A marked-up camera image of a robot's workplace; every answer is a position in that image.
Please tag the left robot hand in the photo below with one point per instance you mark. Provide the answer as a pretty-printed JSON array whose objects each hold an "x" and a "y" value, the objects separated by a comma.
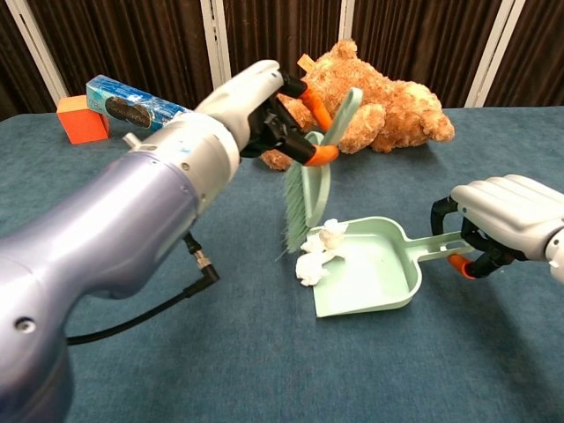
[{"x": 238, "y": 101}]

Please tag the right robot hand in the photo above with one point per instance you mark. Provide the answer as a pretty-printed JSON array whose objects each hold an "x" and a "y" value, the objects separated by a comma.
[{"x": 506, "y": 207}]

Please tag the mint green hand broom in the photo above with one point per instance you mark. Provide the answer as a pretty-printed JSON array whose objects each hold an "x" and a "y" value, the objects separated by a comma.
[{"x": 315, "y": 189}]

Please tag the mint green dustpan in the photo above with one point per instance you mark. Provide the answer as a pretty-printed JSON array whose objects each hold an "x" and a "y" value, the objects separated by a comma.
[{"x": 374, "y": 273}]

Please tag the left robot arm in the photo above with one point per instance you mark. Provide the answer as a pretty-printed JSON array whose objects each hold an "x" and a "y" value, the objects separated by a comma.
[{"x": 110, "y": 220}]

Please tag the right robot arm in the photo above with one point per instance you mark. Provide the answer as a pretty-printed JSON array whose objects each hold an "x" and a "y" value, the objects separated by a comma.
[{"x": 557, "y": 260}]

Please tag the brown pleated partition panel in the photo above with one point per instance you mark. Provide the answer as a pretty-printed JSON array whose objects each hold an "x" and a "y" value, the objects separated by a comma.
[
  {"x": 282, "y": 35},
  {"x": 132, "y": 44},
  {"x": 537, "y": 44},
  {"x": 418, "y": 35},
  {"x": 13, "y": 66}
]

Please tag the blue cookie package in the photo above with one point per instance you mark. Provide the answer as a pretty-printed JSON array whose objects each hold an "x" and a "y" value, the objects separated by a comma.
[{"x": 123, "y": 101}]

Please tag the brown teddy bear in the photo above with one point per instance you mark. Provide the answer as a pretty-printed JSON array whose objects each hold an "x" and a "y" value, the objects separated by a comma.
[{"x": 396, "y": 110}]

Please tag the orange cube block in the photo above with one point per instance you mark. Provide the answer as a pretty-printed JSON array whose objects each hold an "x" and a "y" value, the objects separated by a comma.
[{"x": 81, "y": 125}]

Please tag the blue table mat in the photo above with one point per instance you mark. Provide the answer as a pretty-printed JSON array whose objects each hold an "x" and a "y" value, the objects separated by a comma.
[{"x": 308, "y": 374}]

